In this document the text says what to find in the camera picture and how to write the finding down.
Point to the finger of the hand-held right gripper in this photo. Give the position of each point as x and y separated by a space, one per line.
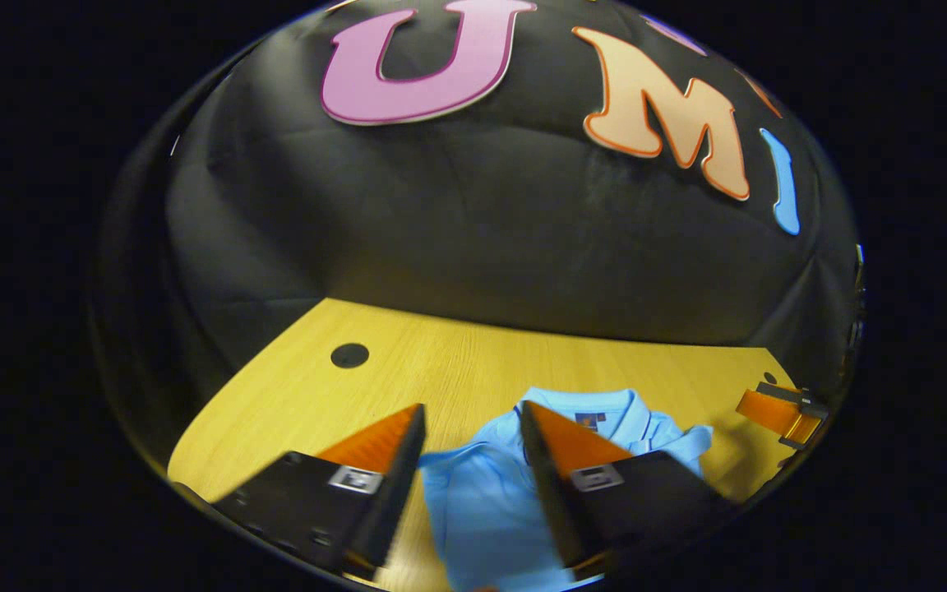
778 418
806 403

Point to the black backdrop cloth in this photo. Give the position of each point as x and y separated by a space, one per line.
441 222

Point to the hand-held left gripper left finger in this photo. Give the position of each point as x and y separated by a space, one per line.
395 493

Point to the light blue T-shirt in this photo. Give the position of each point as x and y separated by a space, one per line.
482 510

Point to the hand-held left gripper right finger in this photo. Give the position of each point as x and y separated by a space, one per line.
552 493

